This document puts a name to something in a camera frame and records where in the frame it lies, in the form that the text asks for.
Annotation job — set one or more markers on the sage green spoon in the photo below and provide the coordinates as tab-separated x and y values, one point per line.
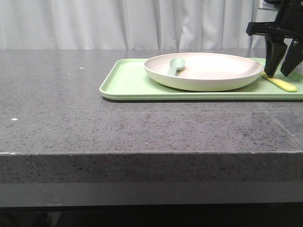
176	65

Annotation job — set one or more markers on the white round plate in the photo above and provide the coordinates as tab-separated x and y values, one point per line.
206	72

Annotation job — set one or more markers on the yellow plastic fork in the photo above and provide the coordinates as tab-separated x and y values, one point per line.
280	83

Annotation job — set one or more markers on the white pleated curtain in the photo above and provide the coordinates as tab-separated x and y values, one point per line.
130	24

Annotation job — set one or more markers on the light green serving tray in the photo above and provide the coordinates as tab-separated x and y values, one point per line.
128	81

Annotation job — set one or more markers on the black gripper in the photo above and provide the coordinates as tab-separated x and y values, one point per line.
288	24

